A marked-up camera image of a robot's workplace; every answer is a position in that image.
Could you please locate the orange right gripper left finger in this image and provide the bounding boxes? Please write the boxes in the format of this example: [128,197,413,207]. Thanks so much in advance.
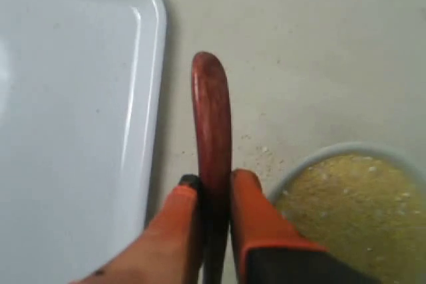
[77,174,202,283]

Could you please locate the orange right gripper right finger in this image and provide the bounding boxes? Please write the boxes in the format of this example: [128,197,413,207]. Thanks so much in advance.
[230,169,378,283]

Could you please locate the dark red wooden spoon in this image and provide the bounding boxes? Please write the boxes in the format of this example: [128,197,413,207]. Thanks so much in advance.
[191,51,232,283]

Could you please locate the bowl of yellow crumbs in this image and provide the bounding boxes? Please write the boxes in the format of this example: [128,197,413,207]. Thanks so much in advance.
[276,154,425,283]

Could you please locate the white ceramic bowl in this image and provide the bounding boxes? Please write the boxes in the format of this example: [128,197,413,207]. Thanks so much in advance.
[267,141,425,204]

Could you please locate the white plastic tray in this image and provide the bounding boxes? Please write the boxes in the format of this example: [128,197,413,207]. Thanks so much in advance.
[1,0,166,283]

